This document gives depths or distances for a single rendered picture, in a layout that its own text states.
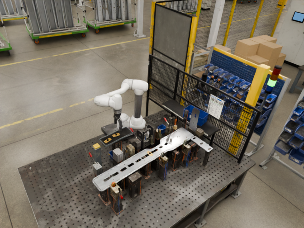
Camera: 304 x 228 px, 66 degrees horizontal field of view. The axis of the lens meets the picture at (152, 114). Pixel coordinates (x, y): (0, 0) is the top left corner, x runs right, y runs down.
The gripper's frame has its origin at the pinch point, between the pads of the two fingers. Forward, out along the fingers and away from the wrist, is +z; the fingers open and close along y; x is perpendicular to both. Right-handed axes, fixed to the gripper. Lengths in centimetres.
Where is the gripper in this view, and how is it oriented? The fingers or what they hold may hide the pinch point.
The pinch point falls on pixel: (117, 126)
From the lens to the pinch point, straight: 263.9
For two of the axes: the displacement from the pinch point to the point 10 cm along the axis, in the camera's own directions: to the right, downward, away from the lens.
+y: 5.1, 5.4, -6.7
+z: -0.6, 8.0, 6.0
